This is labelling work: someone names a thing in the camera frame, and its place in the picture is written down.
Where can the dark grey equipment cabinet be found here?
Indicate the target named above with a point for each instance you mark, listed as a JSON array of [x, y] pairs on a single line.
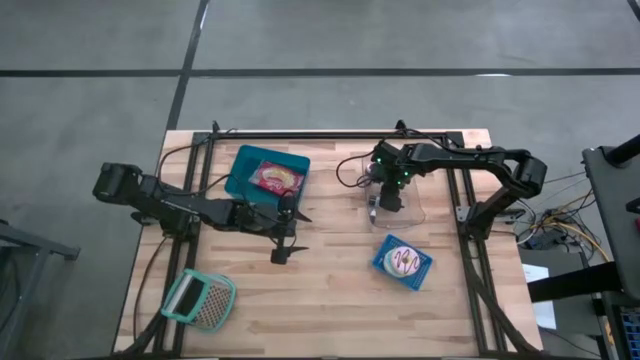
[[615, 210]]

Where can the black aluminium table frame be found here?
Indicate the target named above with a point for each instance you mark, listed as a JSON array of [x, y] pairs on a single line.
[[325, 135]]

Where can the small white squeeze bottle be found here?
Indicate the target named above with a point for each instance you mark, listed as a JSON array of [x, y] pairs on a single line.
[[373, 215]]

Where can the pink frosted donut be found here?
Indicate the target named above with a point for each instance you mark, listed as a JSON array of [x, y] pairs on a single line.
[[414, 267]]

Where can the black stand crossbar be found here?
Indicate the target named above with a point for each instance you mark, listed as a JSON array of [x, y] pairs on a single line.
[[575, 282]]

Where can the clear plastic container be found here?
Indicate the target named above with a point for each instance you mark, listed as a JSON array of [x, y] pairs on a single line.
[[415, 215]]

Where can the teal plastic bin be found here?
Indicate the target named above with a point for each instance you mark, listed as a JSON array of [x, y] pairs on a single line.
[[240, 165]]

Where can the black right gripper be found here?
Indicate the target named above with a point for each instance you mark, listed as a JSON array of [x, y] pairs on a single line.
[[391, 200]]

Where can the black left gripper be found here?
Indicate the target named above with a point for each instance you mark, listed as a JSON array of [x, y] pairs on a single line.
[[260, 217]]

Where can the grey metal cart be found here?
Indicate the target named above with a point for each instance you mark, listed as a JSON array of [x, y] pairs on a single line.
[[30, 245]]

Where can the teal mesh basket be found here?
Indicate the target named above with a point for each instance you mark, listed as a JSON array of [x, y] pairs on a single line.
[[215, 307]]

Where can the blue plastic basket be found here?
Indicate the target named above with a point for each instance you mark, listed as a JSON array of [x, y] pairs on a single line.
[[422, 277]]

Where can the white paper sheet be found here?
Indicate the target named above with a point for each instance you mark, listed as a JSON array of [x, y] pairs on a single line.
[[542, 310]]

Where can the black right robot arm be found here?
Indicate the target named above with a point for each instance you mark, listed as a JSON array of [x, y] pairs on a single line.
[[475, 157]]

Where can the red packaged donut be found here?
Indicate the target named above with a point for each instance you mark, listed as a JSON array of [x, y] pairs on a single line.
[[275, 177]]

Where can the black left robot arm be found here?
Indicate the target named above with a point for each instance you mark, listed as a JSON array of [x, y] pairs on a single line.
[[170, 205]]

